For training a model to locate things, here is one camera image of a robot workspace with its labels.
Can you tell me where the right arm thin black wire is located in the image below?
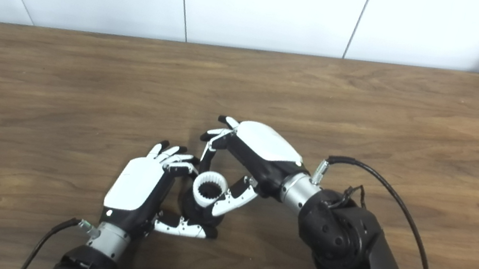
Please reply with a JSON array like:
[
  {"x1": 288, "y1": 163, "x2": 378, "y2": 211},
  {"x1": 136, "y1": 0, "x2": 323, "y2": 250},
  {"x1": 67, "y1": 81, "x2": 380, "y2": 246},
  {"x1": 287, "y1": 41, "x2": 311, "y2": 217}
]
[{"x1": 330, "y1": 180, "x2": 370, "y2": 214}]

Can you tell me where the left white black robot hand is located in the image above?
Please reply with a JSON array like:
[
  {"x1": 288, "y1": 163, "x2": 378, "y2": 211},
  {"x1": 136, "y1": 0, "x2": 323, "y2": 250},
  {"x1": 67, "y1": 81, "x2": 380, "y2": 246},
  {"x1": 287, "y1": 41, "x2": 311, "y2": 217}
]
[{"x1": 84, "y1": 130, "x2": 233, "y2": 269}]

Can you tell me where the white ring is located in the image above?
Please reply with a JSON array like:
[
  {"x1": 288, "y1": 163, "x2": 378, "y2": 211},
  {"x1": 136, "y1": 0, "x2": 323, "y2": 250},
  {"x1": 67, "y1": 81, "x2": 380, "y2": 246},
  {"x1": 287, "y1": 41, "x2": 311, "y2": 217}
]
[{"x1": 190, "y1": 169, "x2": 231, "y2": 212}]

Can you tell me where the round black part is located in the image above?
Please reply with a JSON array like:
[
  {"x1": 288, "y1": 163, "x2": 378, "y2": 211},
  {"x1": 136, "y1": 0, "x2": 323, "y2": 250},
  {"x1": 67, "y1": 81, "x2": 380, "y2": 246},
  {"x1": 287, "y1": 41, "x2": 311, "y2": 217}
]
[{"x1": 177, "y1": 183, "x2": 230, "y2": 231}]

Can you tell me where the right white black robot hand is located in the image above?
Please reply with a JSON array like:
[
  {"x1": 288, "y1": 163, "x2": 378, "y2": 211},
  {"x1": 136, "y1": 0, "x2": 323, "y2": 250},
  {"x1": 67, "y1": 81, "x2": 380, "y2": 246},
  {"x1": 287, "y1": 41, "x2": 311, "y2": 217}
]
[{"x1": 187, "y1": 112, "x2": 332, "y2": 235}]

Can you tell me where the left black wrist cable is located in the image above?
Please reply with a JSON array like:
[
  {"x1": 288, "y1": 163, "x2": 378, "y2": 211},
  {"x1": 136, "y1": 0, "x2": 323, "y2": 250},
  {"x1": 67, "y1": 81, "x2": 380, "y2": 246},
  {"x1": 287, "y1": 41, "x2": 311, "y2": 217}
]
[{"x1": 19, "y1": 209, "x2": 102, "y2": 269}]

